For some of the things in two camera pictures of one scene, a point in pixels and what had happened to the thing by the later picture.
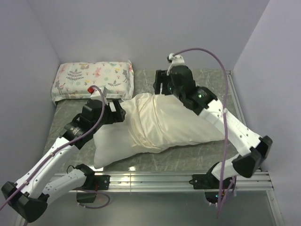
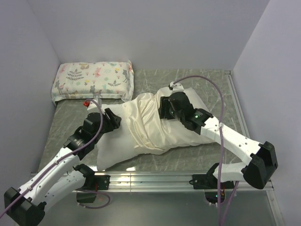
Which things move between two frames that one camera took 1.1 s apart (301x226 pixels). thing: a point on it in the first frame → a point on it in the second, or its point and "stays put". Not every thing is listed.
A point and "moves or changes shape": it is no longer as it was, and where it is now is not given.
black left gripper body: x=109 y=117 → x=108 y=125
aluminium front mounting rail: x=178 y=181 stays put
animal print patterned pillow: x=72 y=80 stays put
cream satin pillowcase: x=157 y=121 moves or changes shape
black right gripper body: x=161 y=77 → x=165 y=104
